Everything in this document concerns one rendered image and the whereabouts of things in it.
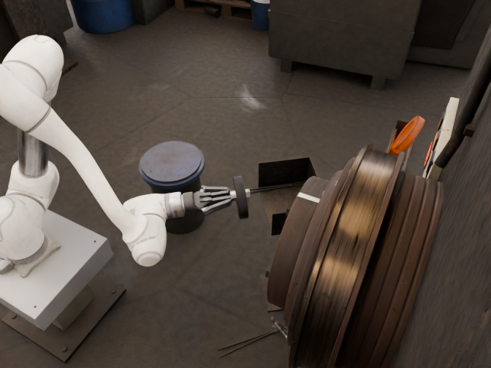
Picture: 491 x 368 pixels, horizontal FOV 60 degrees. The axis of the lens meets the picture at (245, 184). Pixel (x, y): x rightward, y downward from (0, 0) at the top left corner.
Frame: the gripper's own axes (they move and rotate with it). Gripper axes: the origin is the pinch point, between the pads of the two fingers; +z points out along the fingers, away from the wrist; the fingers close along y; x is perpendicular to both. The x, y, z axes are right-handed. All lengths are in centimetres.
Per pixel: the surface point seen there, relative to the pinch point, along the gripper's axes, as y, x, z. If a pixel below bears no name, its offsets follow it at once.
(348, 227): 64, 60, 12
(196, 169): -46, -29, -16
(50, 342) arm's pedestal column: 9, -66, -91
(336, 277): 70, 55, 8
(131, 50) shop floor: -252, -70, -63
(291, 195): -7.7, -14.0, 20.9
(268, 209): -1.7, -12.9, 10.3
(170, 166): -51, -28, -28
